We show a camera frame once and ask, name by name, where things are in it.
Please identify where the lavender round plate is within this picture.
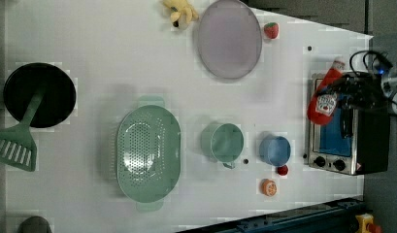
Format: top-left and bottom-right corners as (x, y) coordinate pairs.
(198, 0), (262, 79)

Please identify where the green oval strainer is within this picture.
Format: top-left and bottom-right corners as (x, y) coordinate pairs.
(116, 96), (182, 213)

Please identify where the yellow red clamp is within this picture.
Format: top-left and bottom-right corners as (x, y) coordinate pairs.
(355, 214), (382, 233)

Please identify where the red toy strawberry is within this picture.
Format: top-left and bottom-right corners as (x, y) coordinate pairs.
(263, 22), (280, 40)

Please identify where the orange slice toy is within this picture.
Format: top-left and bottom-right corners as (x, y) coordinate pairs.
(261, 179), (278, 196)

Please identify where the blue metal rail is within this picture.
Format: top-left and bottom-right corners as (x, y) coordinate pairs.
(178, 198), (367, 233)

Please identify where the black round pan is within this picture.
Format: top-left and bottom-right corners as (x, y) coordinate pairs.
(3, 62), (77, 128)

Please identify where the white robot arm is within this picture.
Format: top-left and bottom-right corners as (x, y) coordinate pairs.
(314, 67), (397, 117)

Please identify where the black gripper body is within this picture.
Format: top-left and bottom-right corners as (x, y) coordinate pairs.
(316, 74), (387, 112)

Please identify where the yellow plush toy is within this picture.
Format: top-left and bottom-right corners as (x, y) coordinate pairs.
(163, 0), (199, 27)

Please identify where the silver black toaster oven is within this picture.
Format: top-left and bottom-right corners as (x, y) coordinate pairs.
(308, 108), (390, 176)

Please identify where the grey round object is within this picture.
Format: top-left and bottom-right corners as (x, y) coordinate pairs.
(17, 216), (52, 233)

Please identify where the small red toy fruit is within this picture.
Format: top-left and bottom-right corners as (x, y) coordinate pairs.
(277, 165), (289, 176)

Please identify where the red ketchup bottle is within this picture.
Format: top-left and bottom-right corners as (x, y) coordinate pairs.
(307, 57), (345, 125)

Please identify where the green cup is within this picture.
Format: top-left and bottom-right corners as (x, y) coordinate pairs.
(201, 122), (244, 169)

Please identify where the green slotted spatula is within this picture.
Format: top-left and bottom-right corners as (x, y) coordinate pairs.
(0, 90), (45, 172)

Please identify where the blue cup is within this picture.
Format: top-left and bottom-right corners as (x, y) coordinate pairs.
(258, 135), (291, 167)

